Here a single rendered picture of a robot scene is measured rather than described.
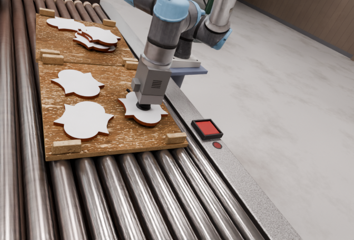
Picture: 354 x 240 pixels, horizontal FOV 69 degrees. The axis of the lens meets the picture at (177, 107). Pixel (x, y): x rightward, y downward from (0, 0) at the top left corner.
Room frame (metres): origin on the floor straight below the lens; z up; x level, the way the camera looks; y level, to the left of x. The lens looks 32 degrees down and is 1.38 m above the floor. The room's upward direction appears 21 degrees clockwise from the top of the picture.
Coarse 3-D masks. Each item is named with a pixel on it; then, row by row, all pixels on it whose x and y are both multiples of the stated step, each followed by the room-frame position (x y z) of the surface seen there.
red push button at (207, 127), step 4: (200, 124) 0.68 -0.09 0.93; (204, 124) 0.69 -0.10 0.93; (208, 124) 0.70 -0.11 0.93; (200, 128) 0.66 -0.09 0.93; (204, 128) 0.67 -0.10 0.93; (208, 128) 0.67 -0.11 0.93; (212, 128) 0.68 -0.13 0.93; (204, 132) 0.65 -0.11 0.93; (208, 132) 0.65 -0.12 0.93; (212, 132) 0.66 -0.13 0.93; (216, 132) 0.67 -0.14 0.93
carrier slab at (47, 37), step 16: (48, 16) 1.04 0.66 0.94; (48, 32) 0.90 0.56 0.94; (64, 32) 0.95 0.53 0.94; (112, 32) 1.13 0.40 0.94; (48, 48) 0.78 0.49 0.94; (64, 48) 0.82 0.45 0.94; (80, 48) 0.86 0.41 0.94; (128, 48) 1.02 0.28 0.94; (96, 64) 0.80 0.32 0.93; (112, 64) 0.84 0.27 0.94
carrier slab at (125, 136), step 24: (48, 72) 0.65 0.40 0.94; (96, 72) 0.74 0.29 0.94; (120, 72) 0.80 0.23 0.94; (48, 96) 0.54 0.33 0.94; (72, 96) 0.57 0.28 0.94; (120, 96) 0.66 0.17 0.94; (48, 120) 0.46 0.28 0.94; (120, 120) 0.55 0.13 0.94; (168, 120) 0.63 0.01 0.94; (48, 144) 0.39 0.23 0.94; (96, 144) 0.44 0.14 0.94; (120, 144) 0.46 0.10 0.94; (144, 144) 0.49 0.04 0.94; (168, 144) 0.53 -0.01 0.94
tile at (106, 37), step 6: (90, 30) 0.95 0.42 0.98; (96, 30) 0.97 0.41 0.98; (102, 30) 1.00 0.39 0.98; (108, 30) 1.02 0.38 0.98; (90, 36) 0.90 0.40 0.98; (96, 36) 0.92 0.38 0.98; (102, 36) 0.93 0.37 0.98; (108, 36) 0.96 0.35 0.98; (114, 36) 0.98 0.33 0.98; (102, 42) 0.90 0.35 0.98; (108, 42) 0.90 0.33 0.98; (114, 42) 0.92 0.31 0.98
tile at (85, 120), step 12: (72, 108) 0.51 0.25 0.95; (84, 108) 0.53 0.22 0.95; (96, 108) 0.55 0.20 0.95; (60, 120) 0.46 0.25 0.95; (72, 120) 0.47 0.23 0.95; (84, 120) 0.49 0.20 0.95; (96, 120) 0.50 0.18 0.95; (108, 120) 0.52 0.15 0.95; (72, 132) 0.43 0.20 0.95; (84, 132) 0.45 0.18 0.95; (96, 132) 0.46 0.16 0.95; (108, 132) 0.48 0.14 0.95
